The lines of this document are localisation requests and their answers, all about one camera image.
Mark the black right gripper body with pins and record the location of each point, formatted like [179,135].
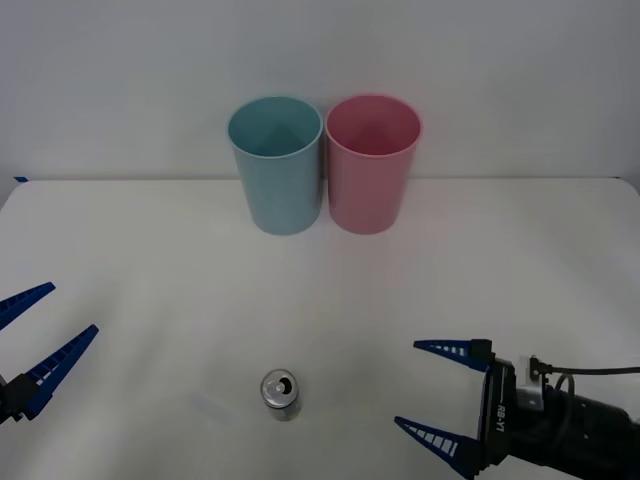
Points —
[500,410]

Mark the silver drink can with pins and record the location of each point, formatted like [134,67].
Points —
[280,395]

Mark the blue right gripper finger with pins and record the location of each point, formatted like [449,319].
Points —
[455,350]
[440,442]

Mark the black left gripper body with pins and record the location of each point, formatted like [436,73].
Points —
[3,400]

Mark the pink plastic bin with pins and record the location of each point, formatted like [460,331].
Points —
[367,195]

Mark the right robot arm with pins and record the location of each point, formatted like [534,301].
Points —
[595,430]

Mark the pale blue plastic bin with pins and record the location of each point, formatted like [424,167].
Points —
[280,195]

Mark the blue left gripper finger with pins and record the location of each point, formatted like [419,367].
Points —
[55,365]
[22,299]

